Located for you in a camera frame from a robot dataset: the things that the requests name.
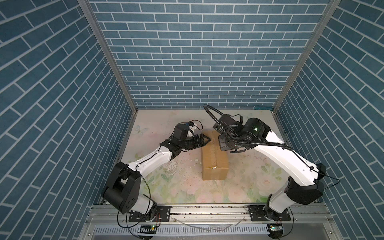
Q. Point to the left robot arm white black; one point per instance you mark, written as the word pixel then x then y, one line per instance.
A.
pixel 122 188

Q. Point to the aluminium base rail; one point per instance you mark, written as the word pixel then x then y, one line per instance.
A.
pixel 211 214

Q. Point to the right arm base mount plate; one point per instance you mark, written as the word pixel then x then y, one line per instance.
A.
pixel 259 213

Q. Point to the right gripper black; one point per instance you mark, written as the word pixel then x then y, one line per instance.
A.
pixel 222 146

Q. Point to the controller board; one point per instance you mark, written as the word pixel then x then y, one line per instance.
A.
pixel 275 231
pixel 147 232

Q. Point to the left controller board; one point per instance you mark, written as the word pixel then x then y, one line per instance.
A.
pixel 147 232

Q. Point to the right controller board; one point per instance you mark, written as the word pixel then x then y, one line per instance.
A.
pixel 275 231

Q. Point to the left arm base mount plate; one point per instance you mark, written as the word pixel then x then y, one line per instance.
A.
pixel 160 214

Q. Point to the brown cardboard express box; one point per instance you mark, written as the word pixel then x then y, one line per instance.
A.
pixel 215 163

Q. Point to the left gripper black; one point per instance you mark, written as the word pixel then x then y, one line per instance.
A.
pixel 201 143

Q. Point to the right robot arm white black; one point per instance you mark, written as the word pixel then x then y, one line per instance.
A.
pixel 304 184

